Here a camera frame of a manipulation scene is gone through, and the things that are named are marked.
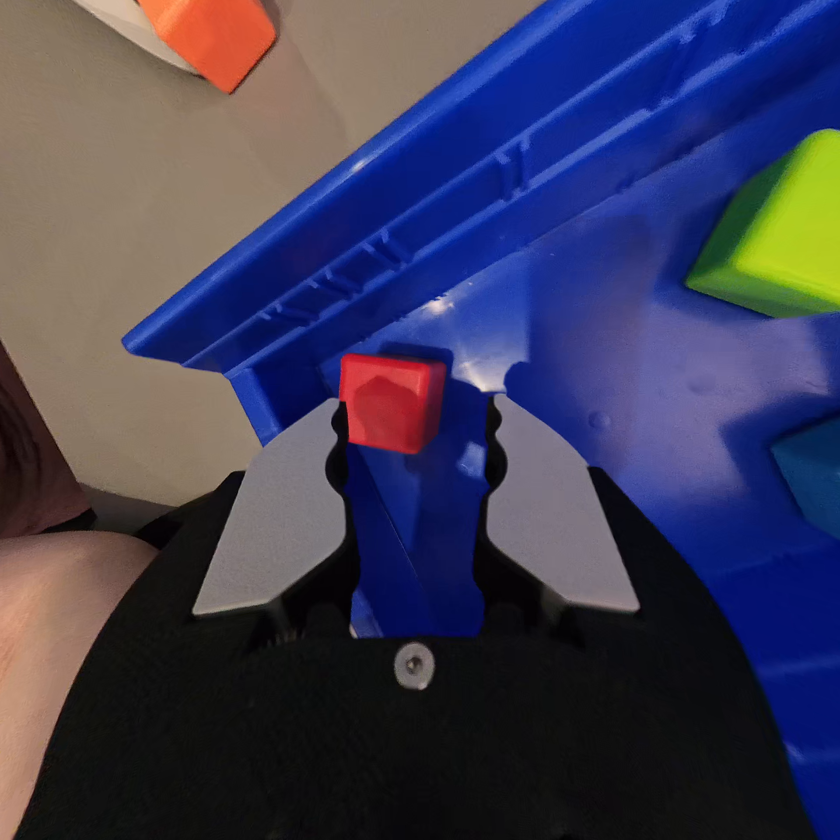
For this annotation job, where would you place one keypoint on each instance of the red cube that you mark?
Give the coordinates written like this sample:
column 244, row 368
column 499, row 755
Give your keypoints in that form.
column 394, row 403

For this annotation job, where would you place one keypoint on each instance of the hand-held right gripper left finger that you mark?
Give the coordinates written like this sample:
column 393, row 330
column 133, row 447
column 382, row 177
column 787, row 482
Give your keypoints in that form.
column 275, row 525

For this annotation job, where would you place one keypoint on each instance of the blue plastic bin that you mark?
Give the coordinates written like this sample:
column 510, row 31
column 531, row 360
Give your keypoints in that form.
column 656, row 394

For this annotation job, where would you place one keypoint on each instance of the person's left forearm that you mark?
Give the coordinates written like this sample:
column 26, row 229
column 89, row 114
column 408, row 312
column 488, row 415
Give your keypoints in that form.
column 52, row 623

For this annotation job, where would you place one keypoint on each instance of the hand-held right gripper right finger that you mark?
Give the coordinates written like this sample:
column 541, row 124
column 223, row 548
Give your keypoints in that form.
column 551, row 525

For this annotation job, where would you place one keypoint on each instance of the light blue cube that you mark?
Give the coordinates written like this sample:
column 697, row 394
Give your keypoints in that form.
column 814, row 479

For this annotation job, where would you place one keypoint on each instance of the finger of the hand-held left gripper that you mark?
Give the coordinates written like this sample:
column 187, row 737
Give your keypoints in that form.
column 124, row 19

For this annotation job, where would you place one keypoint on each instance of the orange cube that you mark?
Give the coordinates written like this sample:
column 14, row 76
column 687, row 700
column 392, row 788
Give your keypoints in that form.
column 210, row 33

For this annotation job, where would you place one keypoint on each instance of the green cube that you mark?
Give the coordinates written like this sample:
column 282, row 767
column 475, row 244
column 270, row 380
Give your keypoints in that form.
column 781, row 229

